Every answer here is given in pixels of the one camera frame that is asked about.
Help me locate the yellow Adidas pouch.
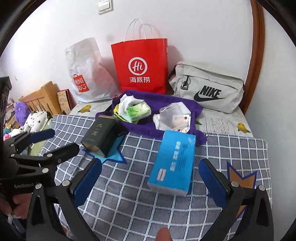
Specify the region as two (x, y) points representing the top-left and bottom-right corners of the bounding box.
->
(113, 105), (128, 122)

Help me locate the green tissue pack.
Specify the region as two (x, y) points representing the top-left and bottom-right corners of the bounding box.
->
(125, 102), (152, 123)

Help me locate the translucent plastic bag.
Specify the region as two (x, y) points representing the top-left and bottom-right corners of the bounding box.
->
(159, 104), (178, 130)

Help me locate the fruit print wet wipe packet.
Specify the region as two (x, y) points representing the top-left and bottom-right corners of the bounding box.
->
(171, 114), (191, 133)

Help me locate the white sponge block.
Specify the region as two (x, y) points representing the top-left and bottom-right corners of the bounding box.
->
(172, 102), (191, 115)

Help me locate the person's left hand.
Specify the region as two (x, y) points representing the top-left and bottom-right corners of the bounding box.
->
(0, 193), (32, 219)

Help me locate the person's right hand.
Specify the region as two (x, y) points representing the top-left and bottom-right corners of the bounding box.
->
(155, 227), (173, 241)

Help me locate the white dotted pillow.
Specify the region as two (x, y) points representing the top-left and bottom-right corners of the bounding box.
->
(9, 111), (51, 138)

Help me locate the purple plush toy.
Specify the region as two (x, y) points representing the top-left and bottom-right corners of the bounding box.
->
(15, 101), (31, 126)

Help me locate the wooden headboard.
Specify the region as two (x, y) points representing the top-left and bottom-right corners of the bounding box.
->
(19, 81), (62, 116)

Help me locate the dark green tea box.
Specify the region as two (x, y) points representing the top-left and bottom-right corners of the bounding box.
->
(81, 115), (120, 157)

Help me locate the patterned brown box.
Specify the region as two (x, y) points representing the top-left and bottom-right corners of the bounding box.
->
(57, 89), (75, 115)

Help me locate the grey checkered blanket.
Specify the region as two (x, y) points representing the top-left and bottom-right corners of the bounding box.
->
(39, 114), (273, 241)

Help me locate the white Miniso plastic bag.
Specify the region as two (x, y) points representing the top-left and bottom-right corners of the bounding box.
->
(65, 38), (120, 103)

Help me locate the blue tissue pack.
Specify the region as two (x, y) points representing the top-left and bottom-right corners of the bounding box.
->
(147, 131), (196, 196)

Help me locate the purple towel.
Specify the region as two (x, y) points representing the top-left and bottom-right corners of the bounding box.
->
(95, 90), (207, 146)

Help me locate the newspaper with fruit print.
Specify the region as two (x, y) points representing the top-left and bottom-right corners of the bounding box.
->
(69, 100), (253, 138)

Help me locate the red Haidilao paper bag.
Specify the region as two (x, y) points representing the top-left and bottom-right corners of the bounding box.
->
(111, 38), (168, 94)

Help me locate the grey Nike pouch bag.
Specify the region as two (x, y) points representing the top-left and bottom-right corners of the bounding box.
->
(169, 61), (244, 113)

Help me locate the brown wooden door frame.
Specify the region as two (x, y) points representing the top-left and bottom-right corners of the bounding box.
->
(239, 1), (265, 114)

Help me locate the white wall switch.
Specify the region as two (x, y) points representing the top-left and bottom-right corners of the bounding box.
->
(97, 0), (113, 15)

